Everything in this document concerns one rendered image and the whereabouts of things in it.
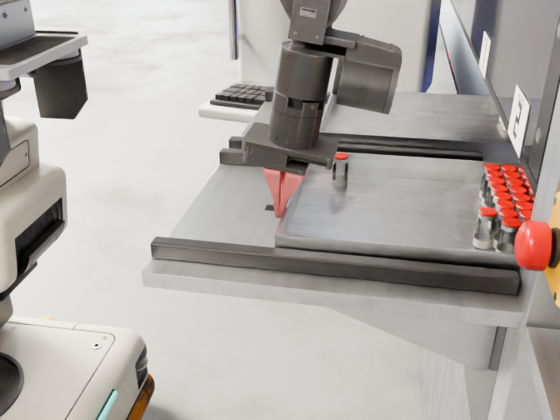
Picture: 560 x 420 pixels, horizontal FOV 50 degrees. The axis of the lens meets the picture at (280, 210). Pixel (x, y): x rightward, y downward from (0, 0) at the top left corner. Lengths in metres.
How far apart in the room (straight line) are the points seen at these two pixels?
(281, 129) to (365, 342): 1.38
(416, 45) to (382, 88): 0.89
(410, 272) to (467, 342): 0.16
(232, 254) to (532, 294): 0.31
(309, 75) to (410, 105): 0.61
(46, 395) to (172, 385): 0.47
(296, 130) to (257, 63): 1.00
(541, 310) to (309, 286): 0.23
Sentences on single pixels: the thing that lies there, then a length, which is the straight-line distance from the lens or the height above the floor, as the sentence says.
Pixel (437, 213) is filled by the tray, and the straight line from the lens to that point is 0.81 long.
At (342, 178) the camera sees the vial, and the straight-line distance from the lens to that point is 0.85.
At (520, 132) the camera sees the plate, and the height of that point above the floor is 1.01.
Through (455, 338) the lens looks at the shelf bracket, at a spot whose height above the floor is 0.77.
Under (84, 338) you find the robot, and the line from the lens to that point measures 1.60.
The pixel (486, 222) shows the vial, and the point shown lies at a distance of 0.72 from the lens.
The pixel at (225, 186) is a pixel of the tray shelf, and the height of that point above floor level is 0.88.
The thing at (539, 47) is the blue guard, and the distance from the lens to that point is 0.70.
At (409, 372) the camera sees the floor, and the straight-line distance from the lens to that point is 1.89.
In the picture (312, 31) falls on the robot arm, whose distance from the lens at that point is 0.61.
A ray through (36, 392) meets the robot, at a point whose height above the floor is 0.28.
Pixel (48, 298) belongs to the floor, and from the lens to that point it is 2.29.
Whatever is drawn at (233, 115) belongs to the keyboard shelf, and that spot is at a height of 0.79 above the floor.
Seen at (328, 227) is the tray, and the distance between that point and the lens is 0.75.
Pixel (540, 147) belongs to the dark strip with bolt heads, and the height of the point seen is 1.03.
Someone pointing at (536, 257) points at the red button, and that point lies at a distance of 0.51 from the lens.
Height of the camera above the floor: 1.24
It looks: 27 degrees down
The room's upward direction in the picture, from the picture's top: straight up
